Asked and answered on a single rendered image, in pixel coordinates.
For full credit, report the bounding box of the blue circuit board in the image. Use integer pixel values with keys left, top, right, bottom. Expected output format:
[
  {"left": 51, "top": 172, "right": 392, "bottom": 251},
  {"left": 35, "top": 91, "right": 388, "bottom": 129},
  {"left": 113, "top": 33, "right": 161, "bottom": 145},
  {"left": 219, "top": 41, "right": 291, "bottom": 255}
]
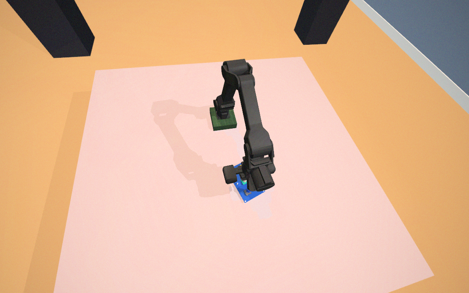
[{"left": 234, "top": 174, "right": 265, "bottom": 203}]

